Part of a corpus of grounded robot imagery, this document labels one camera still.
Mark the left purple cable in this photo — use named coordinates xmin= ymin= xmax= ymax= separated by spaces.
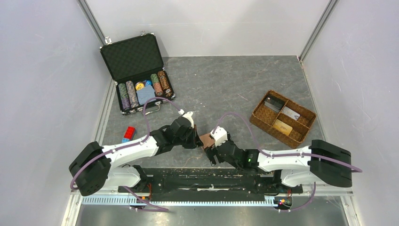
xmin=70 ymin=97 xmax=184 ymax=212

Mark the brown wicker divided basket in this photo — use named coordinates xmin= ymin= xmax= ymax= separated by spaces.
xmin=249 ymin=90 xmax=317 ymax=148

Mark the purple cable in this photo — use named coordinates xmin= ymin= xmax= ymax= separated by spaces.
xmin=212 ymin=112 xmax=363 ymax=213
xmin=70 ymin=97 xmax=184 ymax=212

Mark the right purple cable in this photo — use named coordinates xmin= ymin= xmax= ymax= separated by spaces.
xmin=212 ymin=112 xmax=363 ymax=213

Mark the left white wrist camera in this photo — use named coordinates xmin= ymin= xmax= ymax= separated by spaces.
xmin=178 ymin=109 xmax=194 ymax=128

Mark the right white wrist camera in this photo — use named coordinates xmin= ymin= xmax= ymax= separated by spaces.
xmin=210 ymin=126 xmax=228 ymax=147

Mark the green purple chip stack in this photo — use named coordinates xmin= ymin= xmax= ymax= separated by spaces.
xmin=118 ymin=83 xmax=130 ymax=110

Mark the brown orange chip stack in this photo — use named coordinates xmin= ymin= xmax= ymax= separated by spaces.
xmin=157 ymin=71 xmax=172 ymax=97

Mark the red blue toy block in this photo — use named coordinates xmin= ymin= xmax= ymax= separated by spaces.
xmin=121 ymin=126 xmax=136 ymax=143

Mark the blue playing card deck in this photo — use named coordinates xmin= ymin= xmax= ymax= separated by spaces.
xmin=136 ymin=85 xmax=155 ymax=105

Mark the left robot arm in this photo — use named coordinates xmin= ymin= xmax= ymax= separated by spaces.
xmin=69 ymin=112 xmax=202 ymax=196

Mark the grey purple chip stack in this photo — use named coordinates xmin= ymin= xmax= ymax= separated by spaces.
xmin=126 ymin=81 xmax=138 ymax=107

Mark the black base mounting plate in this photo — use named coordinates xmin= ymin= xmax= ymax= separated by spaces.
xmin=130 ymin=168 xmax=303 ymax=202

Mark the white card in basket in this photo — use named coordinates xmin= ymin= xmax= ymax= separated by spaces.
xmin=281 ymin=106 xmax=301 ymax=121

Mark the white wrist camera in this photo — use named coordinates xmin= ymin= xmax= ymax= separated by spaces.
xmin=210 ymin=126 xmax=228 ymax=147
xmin=178 ymin=109 xmax=194 ymax=128

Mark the gold card in basket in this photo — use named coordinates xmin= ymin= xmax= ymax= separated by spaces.
xmin=273 ymin=119 xmax=293 ymax=136

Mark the brown leather card holder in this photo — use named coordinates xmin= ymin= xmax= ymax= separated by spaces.
xmin=199 ymin=133 xmax=215 ymax=151

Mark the black poker chip case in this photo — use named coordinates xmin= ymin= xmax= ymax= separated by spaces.
xmin=100 ymin=33 xmax=176 ymax=115

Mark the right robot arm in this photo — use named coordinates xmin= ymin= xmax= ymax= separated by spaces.
xmin=204 ymin=139 xmax=354 ymax=192

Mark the dark card in basket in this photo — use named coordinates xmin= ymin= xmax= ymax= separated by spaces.
xmin=264 ymin=95 xmax=285 ymax=113

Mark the green red chip stack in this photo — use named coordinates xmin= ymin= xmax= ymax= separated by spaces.
xmin=151 ymin=73 xmax=163 ymax=97

